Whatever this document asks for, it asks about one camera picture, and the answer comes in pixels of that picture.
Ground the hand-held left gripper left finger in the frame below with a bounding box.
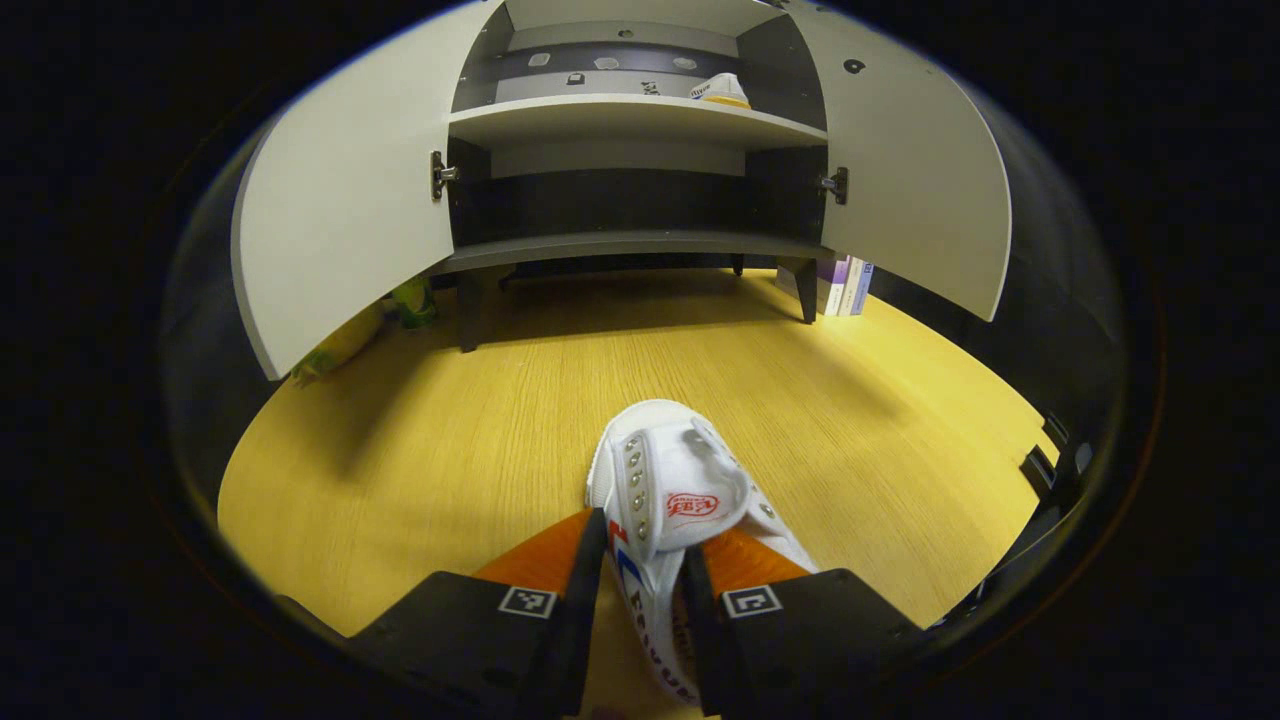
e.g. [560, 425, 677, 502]
[340, 507, 609, 717]

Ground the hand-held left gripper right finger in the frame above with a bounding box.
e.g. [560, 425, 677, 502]
[680, 528, 921, 717]

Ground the white canvas shoe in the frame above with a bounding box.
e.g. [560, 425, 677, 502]
[585, 398, 821, 706]
[688, 72, 751, 109]

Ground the white shoe cabinet door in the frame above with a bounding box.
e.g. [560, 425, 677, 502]
[785, 0, 1013, 323]
[230, 0, 501, 383]

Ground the white shoe cabinet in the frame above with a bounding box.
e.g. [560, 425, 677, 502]
[430, 0, 851, 353]

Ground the yellow green plush toy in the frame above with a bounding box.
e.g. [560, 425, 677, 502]
[290, 278, 439, 389]

